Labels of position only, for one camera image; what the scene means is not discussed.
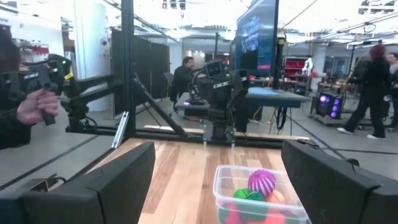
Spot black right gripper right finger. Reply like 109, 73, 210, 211
281, 139, 398, 224

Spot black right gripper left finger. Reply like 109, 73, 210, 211
18, 141, 156, 224

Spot green toy lime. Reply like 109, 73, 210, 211
233, 187, 265, 203

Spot red toy tomato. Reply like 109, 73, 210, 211
217, 202, 270, 224

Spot clear plastic tupperware container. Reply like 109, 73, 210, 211
213, 164, 312, 224

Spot computer tower purple lights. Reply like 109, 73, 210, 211
315, 92, 343, 119

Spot black partition panel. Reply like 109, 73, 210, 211
111, 29, 170, 116

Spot person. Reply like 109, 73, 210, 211
169, 56, 195, 102
0, 26, 60, 150
337, 44, 392, 140
385, 52, 398, 128

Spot person's hand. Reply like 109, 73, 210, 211
16, 89, 59, 126

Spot grey computer desk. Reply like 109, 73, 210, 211
174, 86, 310, 110

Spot red shelf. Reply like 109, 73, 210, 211
282, 55, 308, 78

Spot large computer monitor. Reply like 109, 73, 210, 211
234, 0, 280, 77

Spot silver metal bracket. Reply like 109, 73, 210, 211
111, 111, 130, 149

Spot black aluminium rig frame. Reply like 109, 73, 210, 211
65, 0, 312, 149

